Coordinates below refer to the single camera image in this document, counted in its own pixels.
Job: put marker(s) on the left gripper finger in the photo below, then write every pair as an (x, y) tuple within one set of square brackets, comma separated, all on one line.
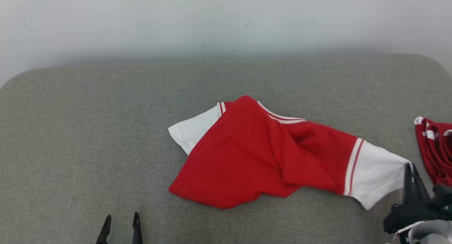
[(136, 230), (104, 231)]

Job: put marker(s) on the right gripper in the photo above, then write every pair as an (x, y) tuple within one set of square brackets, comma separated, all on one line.
[(413, 214)]

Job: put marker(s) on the red Bulls 23 shorts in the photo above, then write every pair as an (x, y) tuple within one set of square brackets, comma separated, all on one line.
[(438, 155)]

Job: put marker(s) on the red white-sleeved T-shirt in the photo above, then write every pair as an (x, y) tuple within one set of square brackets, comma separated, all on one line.
[(247, 155)]

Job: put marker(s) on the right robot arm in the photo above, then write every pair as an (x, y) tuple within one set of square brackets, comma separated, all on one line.
[(430, 233)]

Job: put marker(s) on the grey fabric sofa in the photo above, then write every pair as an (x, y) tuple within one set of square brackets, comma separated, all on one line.
[(106, 131)]

